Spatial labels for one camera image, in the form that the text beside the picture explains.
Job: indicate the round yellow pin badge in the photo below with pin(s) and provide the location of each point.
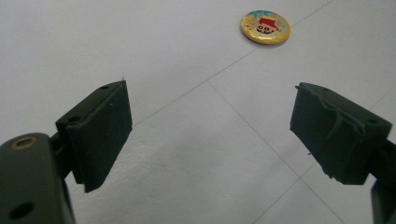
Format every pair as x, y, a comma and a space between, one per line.
265, 27

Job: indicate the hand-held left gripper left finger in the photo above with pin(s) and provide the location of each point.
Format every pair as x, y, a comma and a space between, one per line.
96, 133

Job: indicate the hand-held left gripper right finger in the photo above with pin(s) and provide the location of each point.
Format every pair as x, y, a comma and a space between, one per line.
336, 137

